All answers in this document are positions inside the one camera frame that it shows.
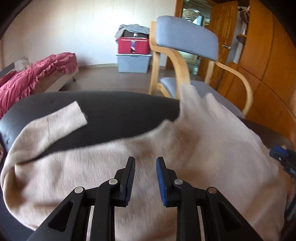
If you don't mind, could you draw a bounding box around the grey clothes pile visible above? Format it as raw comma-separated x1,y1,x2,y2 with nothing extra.
115,24,151,43

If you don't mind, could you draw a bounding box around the grey plastic storage bin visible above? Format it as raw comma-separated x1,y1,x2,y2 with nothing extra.
116,53,152,73

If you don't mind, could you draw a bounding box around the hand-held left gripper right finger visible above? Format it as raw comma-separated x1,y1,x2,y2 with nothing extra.
156,156,264,241

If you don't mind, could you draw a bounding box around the dark grey headboard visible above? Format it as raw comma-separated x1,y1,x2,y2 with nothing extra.
0,62,17,77

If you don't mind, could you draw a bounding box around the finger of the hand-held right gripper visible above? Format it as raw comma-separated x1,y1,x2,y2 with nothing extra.
269,145,296,179

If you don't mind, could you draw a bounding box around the white floral nightstand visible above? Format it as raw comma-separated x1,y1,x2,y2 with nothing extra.
14,56,30,70

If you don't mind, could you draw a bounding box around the red storage box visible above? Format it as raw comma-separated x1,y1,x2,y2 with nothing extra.
118,37,151,55

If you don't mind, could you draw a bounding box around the frosted glass inner door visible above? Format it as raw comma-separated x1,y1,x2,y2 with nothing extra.
181,0,212,26

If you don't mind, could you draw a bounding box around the white bed base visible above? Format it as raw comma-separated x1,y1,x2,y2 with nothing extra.
30,67,79,93

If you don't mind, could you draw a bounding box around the beige knit sweater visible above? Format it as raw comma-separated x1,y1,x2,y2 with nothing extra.
0,83,292,241

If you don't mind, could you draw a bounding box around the wooden wardrobe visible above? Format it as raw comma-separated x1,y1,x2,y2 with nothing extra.
217,0,296,144

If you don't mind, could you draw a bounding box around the grey cushioned wooden armchair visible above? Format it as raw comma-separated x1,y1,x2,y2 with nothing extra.
148,15,253,118

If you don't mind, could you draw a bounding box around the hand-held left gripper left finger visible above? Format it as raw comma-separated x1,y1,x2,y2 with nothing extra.
26,156,136,241

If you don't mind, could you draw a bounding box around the wooden panel door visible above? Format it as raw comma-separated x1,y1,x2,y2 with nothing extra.
203,0,238,67

